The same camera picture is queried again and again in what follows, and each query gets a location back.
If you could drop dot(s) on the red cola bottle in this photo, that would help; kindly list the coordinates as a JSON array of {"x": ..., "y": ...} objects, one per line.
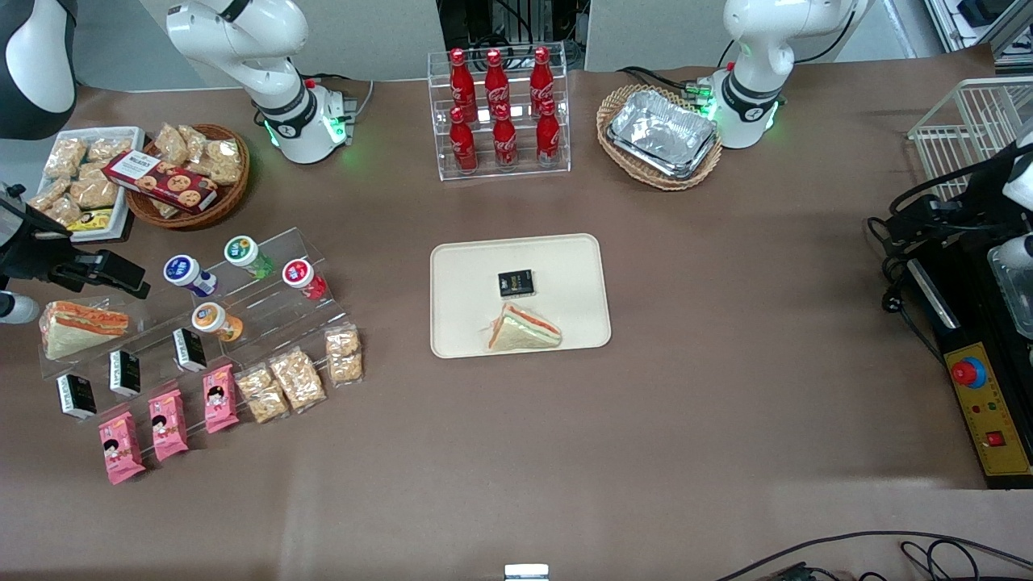
[
  {"x": 504, "y": 141},
  {"x": 548, "y": 137},
  {"x": 496, "y": 81},
  {"x": 541, "y": 79},
  {"x": 462, "y": 145},
  {"x": 462, "y": 81}
]

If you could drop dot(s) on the beige plastic tray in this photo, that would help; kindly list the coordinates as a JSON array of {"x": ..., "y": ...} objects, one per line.
[{"x": 565, "y": 266}]

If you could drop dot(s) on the light wicker basket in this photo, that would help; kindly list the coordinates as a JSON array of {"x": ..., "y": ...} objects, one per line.
[{"x": 621, "y": 97}]

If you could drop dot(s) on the red cookie box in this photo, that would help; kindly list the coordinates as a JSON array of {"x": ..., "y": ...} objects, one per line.
[{"x": 161, "y": 181}]

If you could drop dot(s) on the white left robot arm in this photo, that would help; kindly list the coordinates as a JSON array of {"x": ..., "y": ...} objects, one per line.
[{"x": 746, "y": 105}]

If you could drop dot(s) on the red emergency stop button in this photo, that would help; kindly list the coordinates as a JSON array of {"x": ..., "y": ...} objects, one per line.
[{"x": 967, "y": 373}]

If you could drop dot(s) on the pink snack pack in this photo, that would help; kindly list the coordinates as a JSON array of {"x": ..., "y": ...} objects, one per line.
[
  {"x": 169, "y": 425},
  {"x": 220, "y": 399},
  {"x": 121, "y": 448}
]

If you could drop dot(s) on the clear plastic container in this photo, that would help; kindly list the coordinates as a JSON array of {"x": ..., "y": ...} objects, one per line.
[{"x": 1015, "y": 290}]

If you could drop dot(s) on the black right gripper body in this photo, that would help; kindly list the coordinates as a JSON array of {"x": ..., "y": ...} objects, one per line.
[{"x": 26, "y": 246}]

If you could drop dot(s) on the black machine base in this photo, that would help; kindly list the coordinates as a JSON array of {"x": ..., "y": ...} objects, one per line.
[{"x": 968, "y": 323}]

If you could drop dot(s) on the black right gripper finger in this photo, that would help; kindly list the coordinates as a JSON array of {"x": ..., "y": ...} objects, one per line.
[
  {"x": 117, "y": 273},
  {"x": 77, "y": 280}
]

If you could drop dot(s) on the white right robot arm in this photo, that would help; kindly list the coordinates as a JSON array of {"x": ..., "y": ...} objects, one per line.
[{"x": 299, "y": 121}]

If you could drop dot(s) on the clear acrylic stepped display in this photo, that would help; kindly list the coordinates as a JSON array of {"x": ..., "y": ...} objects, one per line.
[{"x": 274, "y": 311}]

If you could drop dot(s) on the purple gum bottle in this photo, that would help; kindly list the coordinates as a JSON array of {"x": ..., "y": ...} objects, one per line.
[{"x": 182, "y": 270}]

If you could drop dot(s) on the orange gum bottle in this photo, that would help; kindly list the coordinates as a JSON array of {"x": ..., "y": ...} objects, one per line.
[{"x": 210, "y": 317}]

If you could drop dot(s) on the yellow snack pack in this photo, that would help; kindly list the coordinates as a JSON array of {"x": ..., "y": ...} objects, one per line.
[{"x": 90, "y": 220}]

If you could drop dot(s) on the clear rice cracker pack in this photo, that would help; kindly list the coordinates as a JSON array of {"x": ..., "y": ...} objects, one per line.
[
  {"x": 222, "y": 161},
  {"x": 298, "y": 379},
  {"x": 171, "y": 144},
  {"x": 63, "y": 212},
  {"x": 344, "y": 353},
  {"x": 94, "y": 192},
  {"x": 47, "y": 195},
  {"x": 262, "y": 395},
  {"x": 109, "y": 148},
  {"x": 195, "y": 139},
  {"x": 64, "y": 157}
]

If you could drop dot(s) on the small white device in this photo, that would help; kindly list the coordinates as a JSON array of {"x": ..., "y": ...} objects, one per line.
[{"x": 526, "y": 573}]

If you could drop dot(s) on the clear acrylic bottle rack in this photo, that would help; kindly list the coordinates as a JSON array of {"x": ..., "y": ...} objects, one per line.
[{"x": 520, "y": 171}]

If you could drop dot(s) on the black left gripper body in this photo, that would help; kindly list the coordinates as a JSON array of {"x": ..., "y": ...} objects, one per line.
[{"x": 965, "y": 203}]

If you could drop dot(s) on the red gum bottle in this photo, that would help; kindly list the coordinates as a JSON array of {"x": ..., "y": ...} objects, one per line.
[{"x": 300, "y": 274}]

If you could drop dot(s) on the black equipment rack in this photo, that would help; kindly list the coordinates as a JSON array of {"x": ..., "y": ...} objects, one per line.
[{"x": 484, "y": 24}]

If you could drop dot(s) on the small black box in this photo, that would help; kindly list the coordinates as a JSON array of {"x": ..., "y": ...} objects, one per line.
[
  {"x": 516, "y": 283},
  {"x": 190, "y": 350},
  {"x": 125, "y": 373},
  {"x": 77, "y": 397}
]

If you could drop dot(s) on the yellow control panel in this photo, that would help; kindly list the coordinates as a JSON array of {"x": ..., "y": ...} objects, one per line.
[{"x": 997, "y": 411}]

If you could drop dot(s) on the wrapped triangle sandwich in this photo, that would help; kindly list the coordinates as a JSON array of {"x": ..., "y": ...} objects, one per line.
[
  {"x": 77, "y": 331},
  {"x": 520, "y": 332}
]

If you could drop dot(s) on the green gum bottle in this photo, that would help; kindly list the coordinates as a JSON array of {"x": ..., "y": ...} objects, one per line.
[{"x": 242, "y": 252}]

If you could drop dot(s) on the aluminium foil tray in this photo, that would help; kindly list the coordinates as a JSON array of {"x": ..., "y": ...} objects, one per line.
[{"x": 662, "y": 129}]

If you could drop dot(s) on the white rectangular tray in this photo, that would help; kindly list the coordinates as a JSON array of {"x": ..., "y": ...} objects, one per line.
[{"x": 121, "y": 133}]

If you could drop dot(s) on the brown wicker basket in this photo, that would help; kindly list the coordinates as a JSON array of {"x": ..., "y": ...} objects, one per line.
[{"x": 230, "y": 198}]

